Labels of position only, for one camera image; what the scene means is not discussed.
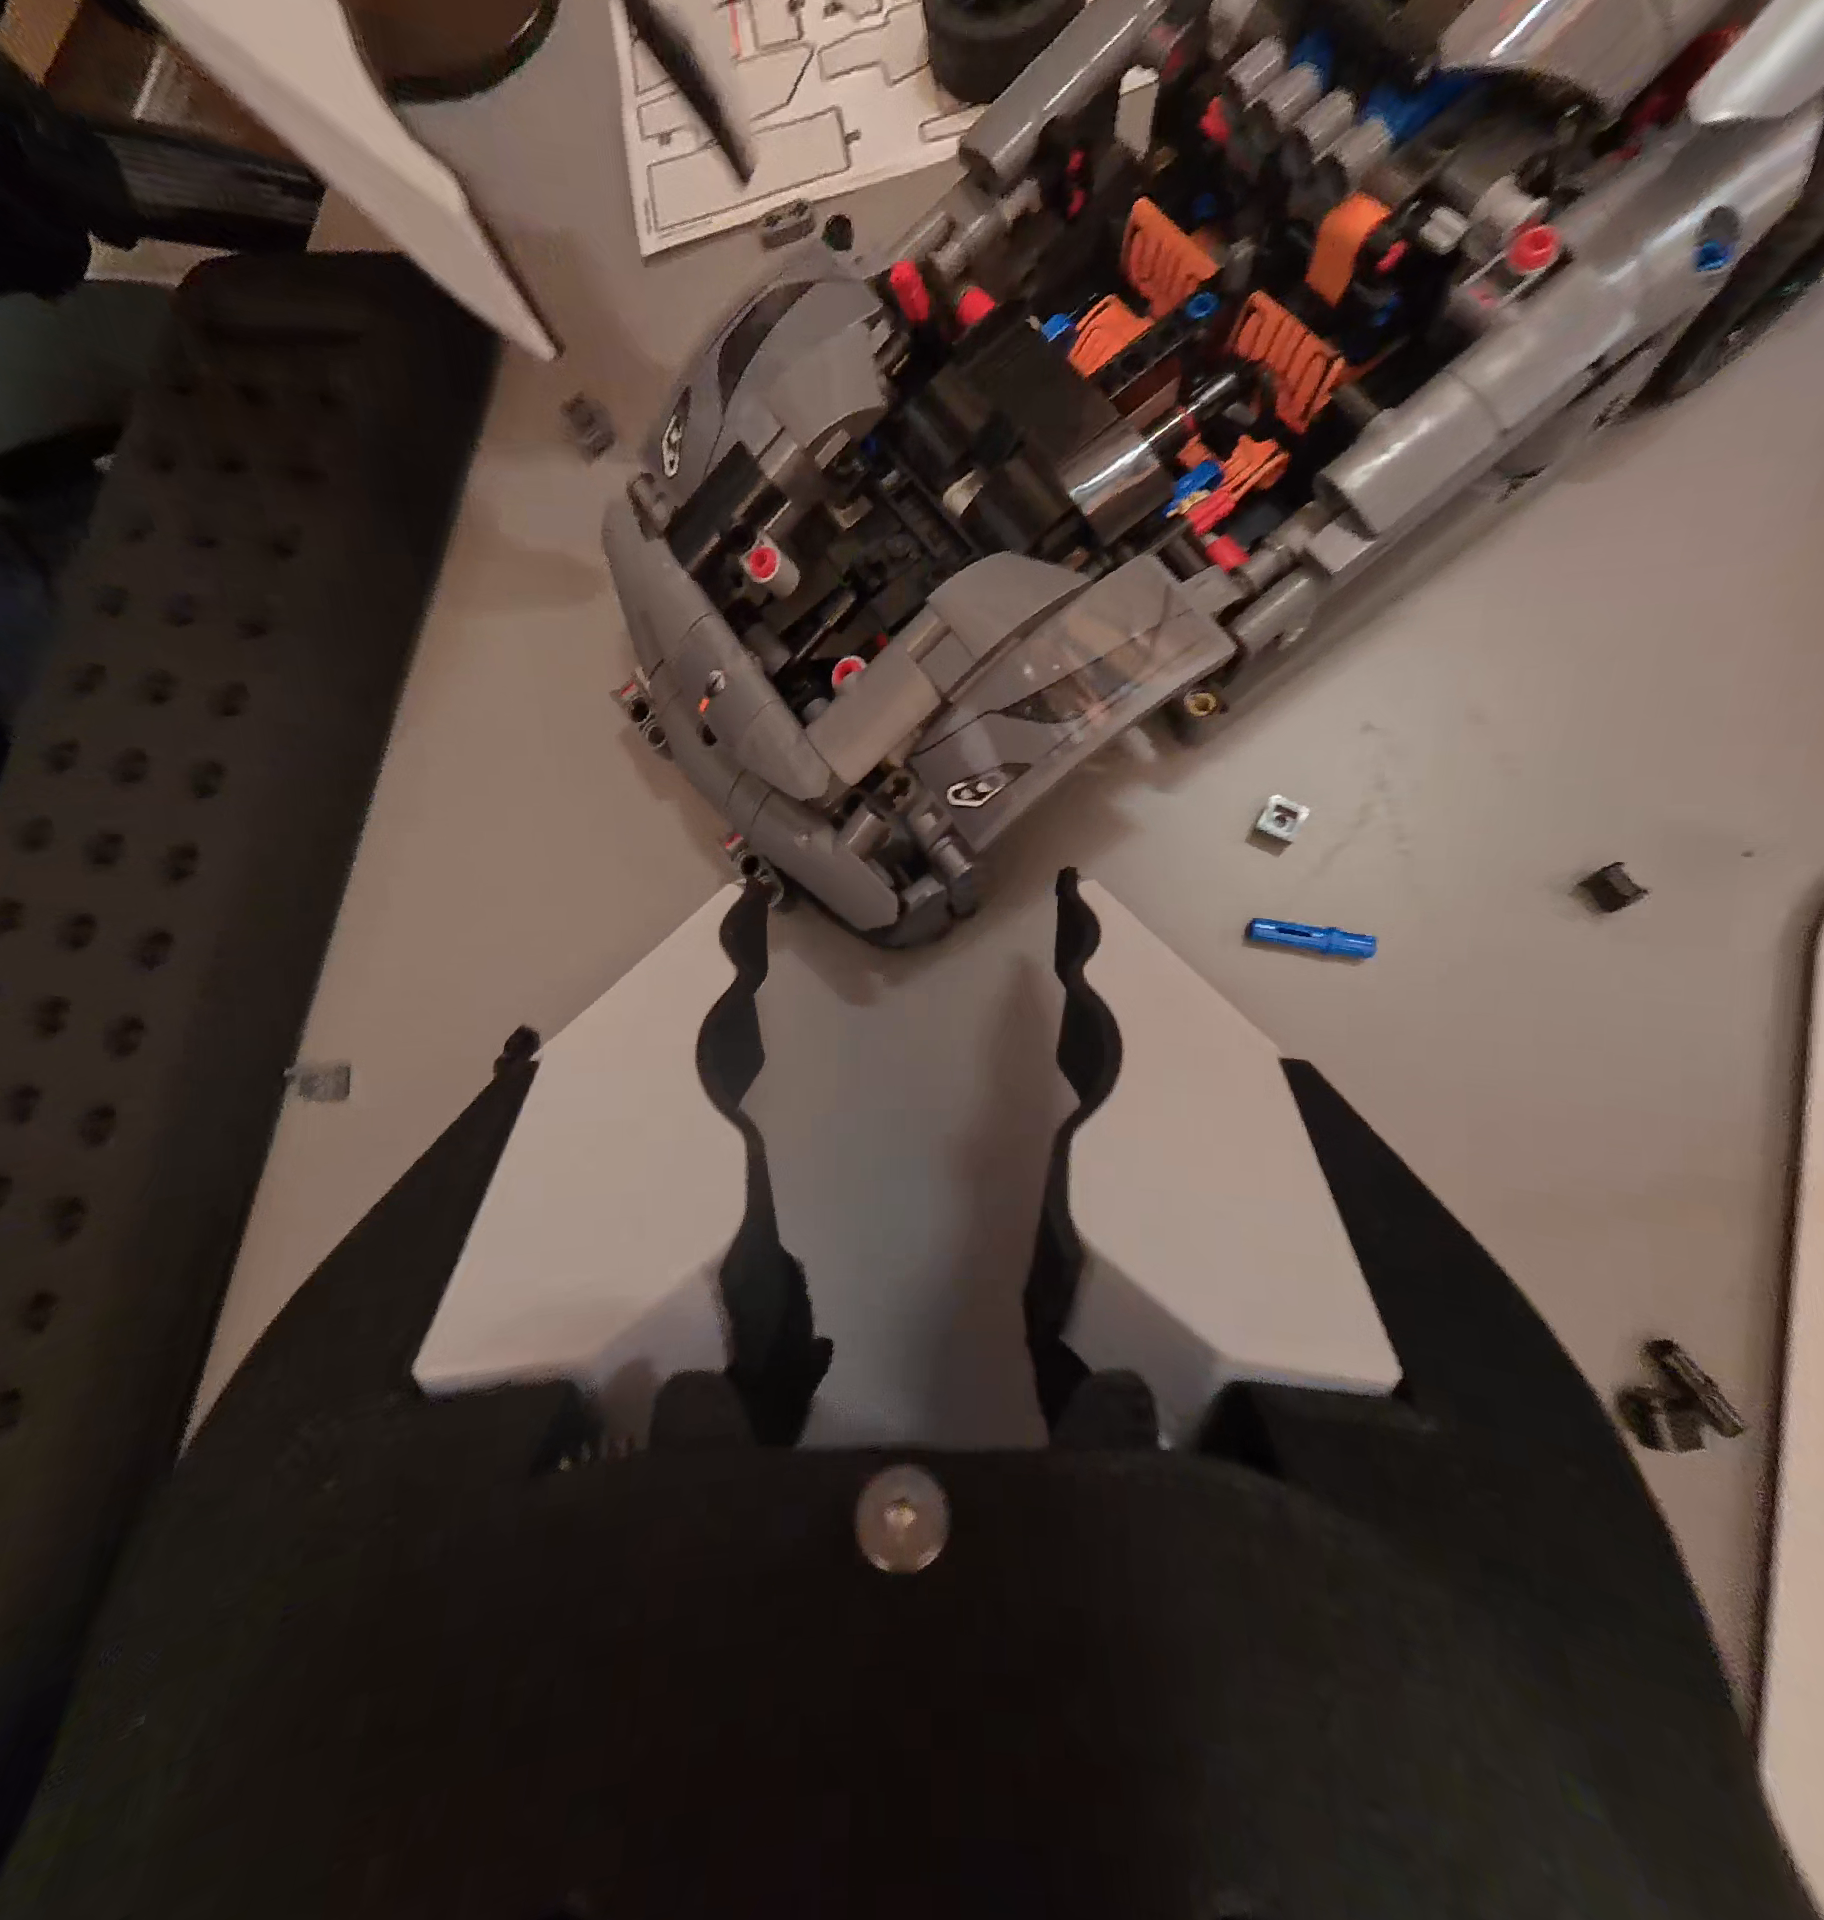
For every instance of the small black lego piece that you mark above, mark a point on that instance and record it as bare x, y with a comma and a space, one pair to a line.
1610, 889
1685, 1394

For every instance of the blue lego axle pin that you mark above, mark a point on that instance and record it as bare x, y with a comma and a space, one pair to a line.
1310, 936

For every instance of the dark slender lego blade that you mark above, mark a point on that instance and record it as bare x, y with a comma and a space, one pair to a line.
693, 92

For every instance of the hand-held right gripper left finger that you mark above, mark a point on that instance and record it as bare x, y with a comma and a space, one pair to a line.
585, 1230

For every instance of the black lego tyre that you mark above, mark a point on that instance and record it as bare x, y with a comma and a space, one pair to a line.
1002, 47

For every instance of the small light grey lego piece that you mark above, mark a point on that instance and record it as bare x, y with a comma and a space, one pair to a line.
1280, 817

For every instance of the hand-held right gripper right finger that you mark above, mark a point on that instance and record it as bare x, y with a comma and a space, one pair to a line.
1229, 1230

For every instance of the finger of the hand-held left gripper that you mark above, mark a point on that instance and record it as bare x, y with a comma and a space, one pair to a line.
357, 133

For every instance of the grey lego car model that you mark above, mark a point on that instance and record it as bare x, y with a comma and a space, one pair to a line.
884, 704

